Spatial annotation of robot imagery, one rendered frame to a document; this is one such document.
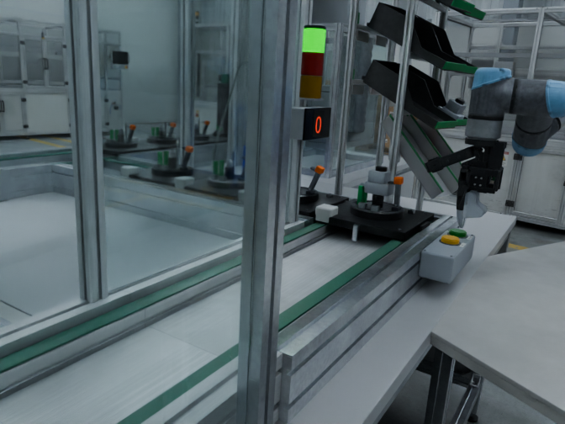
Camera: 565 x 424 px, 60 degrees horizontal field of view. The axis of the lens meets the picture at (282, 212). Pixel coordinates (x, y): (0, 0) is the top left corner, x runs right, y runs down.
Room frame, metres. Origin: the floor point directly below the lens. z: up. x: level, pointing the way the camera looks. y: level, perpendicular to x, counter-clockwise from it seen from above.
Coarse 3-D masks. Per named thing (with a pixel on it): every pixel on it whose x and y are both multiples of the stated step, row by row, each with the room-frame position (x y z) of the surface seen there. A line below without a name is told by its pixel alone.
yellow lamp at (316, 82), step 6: (300, 78) 1.16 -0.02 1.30; (306, 78) 1.14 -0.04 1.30; (312, 78) 1.14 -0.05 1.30; (318, 78) 1.15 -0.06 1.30; (300, 84) 1.16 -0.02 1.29; (306, 84) 1.14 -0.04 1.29; (312, 84) 1.14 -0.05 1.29; (318, 84) 1.15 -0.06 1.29; (300, 90) 1.16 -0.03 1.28; (306, 90) 1.14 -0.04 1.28; (312, 90) 1.14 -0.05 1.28; (318, 90) 1.15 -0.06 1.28; (300, 96) 1.15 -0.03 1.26; (306, 96) 1.14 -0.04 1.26; (312, 96) 1.14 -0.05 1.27; (318, 96) 1.15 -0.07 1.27
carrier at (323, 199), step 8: (304, 192) 1.38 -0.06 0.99; (312, 192) 1.36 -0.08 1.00; (304, 200) 1.33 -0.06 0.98; (312, 200) 1.35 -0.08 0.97; (320, 200) 1.38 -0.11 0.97; (328, 200) 1.38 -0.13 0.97; (336, 200) 1.39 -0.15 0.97; (344, 200) 1.41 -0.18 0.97; (304, 208) 1.28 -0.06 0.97; (312, 208) 1.28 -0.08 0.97; (312, 216) 1.25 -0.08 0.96
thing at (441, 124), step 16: (384, 64) 1.60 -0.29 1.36; (368, 80) 1.56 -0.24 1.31; (384, 80) 1.52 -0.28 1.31; (416, 80) 1.59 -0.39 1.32; (384, 96) 1.51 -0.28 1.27; (416, 96) 1.58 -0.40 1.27; (416, 112) 1.44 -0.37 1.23; (432, 112) 1.54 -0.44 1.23; (432, 128) 1.41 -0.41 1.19; (448, 128) 1.47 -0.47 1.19
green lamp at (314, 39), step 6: (306, 30) 1.15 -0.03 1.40; (312, 30) 1.14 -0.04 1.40; (318, 30) 1.14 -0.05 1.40; (324, 30) 1.15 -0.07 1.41; (306, 36) 1.15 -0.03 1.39; (312, 36) 1.14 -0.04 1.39; (318, 36) 1.14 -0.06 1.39; (324, 36) 1.15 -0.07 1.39; (306, 42) 1.15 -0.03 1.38; (312, 42) 1.14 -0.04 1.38; (318, 42) 1.14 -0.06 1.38; (324, 42) 1.15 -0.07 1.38; (306, 48) 1.15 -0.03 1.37; (312, 48) 1.14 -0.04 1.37; (318, 48) 1.14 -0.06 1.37; (324, 48) 1.16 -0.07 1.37
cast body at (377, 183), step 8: (376, 168) 1.26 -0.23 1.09; (384, 168) 1.25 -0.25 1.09; (368, 176) 1.26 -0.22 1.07; (376, 176) 1.25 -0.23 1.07; (384, 176) 1.24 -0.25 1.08; (368, 184) 1.26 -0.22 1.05; (376, 184) 1.25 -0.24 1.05; (384, 184) 1.24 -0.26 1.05; (392, 184) 1.25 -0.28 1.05; (368, 192) 1.26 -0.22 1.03; (376, 192) 1.25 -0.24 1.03; (384, 192) 1.23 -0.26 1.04; (392, 192) 1.26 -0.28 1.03
